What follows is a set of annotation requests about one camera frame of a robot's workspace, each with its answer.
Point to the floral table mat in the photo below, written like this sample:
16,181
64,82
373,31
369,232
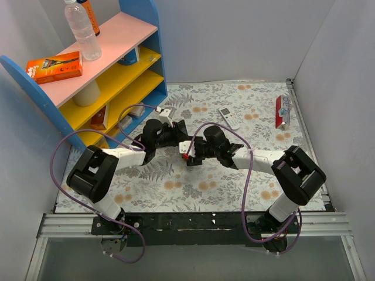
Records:
167,184

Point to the orange red box on shelf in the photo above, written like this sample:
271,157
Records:
100,120

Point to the red toothpaste box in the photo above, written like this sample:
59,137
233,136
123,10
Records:
282,112

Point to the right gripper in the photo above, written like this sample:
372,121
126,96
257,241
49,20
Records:
198,149

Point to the cream cylinder container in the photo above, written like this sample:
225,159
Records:
88,95

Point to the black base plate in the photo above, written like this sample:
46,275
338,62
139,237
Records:
160,229

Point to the white soap pack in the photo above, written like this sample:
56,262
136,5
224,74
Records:
137,111
125,122

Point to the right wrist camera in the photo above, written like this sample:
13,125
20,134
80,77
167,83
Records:
186,149

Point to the blue white box on shelf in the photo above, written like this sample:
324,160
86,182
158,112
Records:
130,58

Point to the white air conditioner remote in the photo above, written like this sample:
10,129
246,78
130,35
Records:
229,118

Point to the clear plastic water bottle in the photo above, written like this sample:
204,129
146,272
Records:
81,26

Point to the orange bottle on shelf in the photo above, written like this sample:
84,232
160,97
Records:
91,15

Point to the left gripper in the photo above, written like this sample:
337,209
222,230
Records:
180,129

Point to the aluminium frame rail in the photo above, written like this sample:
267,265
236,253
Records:
193,246

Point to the blue pink yellow shelf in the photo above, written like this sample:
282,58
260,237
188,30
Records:
137,24

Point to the orange razor box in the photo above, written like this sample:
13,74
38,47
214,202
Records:
55,68

